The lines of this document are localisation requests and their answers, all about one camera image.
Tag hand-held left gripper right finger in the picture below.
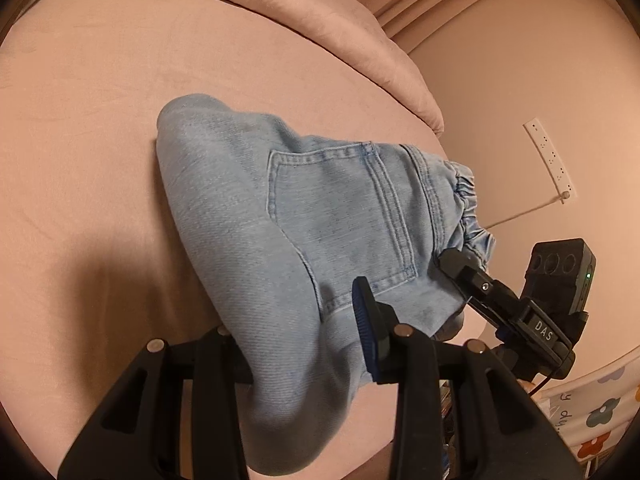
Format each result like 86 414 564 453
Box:
351 276 583 480

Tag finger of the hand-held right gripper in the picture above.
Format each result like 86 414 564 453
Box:
438 247 528 319
467 298 512 342

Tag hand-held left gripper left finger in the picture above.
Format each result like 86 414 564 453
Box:
57 326 252 480

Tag light blue denim pants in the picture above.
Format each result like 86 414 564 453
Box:
154 92 497 476

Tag floral printed cloth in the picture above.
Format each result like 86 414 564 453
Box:
539 361 633 462

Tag white power strip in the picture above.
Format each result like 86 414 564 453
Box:
522 117 577 205

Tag pink bed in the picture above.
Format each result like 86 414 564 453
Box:
0 0 493 480

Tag peach curtain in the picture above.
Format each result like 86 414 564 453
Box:
372 0 568 55

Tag pink duvet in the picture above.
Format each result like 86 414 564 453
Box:
59 0 446 136

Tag beige cord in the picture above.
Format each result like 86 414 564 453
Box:
482 194 571 232

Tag black cable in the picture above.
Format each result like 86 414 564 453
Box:
527 367 559 397

